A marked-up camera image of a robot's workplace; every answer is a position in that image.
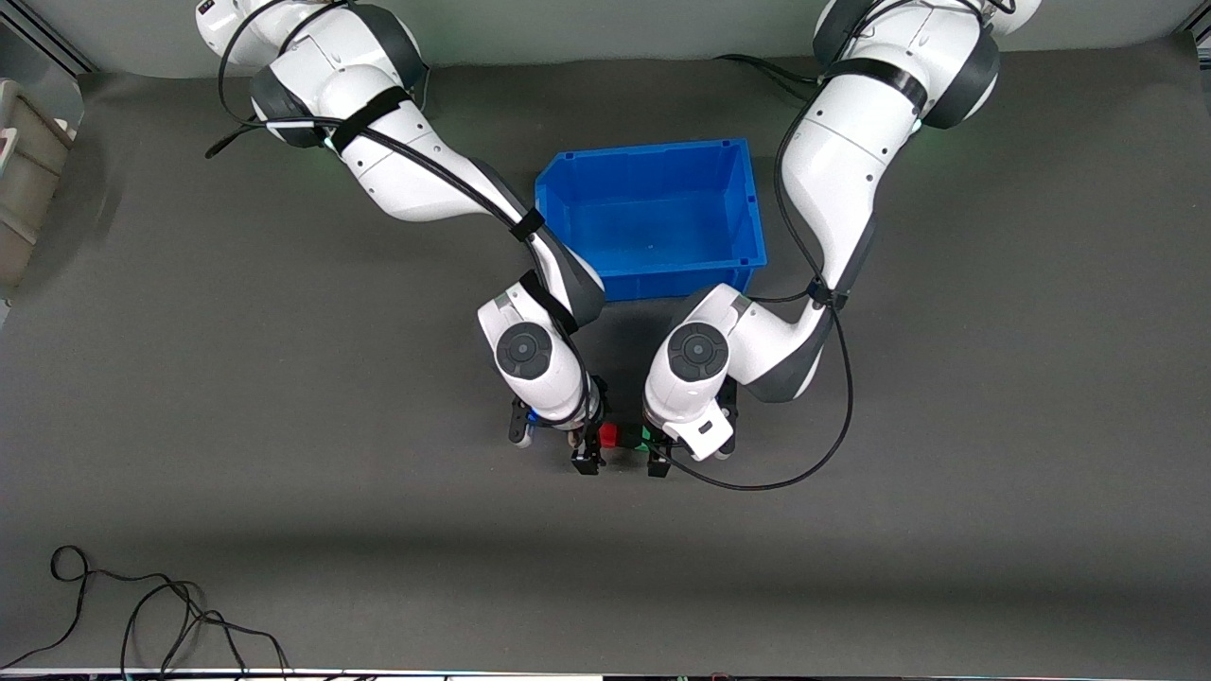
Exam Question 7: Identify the blue plastic bin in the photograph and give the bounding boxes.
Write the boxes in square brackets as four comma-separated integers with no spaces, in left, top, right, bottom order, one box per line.
[534,138,768,304]

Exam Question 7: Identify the beige plastic container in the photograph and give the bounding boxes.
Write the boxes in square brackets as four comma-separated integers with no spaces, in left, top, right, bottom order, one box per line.
[0,79,79,289]

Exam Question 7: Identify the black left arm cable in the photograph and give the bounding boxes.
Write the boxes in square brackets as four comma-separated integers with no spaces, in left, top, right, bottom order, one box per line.
[651,0,1018,492]

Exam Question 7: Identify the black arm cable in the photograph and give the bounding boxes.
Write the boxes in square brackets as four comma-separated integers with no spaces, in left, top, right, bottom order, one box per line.
[651,0,1018,492]
[204,0,606,428]

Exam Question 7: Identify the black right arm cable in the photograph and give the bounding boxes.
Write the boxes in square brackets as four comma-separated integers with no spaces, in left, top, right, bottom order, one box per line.
[204,0,606,428]

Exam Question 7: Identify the black left base cable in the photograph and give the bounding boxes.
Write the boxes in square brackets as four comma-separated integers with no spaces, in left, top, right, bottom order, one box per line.
[711,53,824,100]

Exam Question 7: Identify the loose black cable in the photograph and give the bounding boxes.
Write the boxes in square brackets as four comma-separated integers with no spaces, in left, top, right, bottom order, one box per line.
[0,545,290,681]

